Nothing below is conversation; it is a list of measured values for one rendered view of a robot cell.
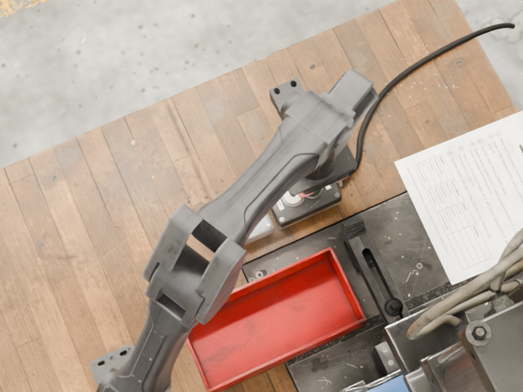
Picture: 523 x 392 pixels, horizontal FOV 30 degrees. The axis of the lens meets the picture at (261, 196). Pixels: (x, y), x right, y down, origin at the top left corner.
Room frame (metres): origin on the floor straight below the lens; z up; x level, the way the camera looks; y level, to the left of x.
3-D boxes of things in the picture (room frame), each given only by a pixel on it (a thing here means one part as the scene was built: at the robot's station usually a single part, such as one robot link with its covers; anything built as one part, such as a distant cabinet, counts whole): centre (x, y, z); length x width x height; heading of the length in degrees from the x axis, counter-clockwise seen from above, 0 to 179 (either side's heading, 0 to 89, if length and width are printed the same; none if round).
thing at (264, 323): (0.21, 0.00, 0.93); 0.25 x 0.12 x 0.06; 110
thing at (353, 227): (0.31, -0.14, 0.95); 0.06 x 0.03 x 0.09; 20
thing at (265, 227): (0.37, 0.03, 0.90); 0.07 x 0.07 x 0.06; 20
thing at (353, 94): (0.44, -0.10, 1.18); 0.12 x 0.09 x 0.12; 138
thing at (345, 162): (0.41, -0.08, 1.08); 0.10 x 0.07 x 0.07; 110
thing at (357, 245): (0.25, -0.16, 0.95); 0.15 x 0.03 x 0.10; 20
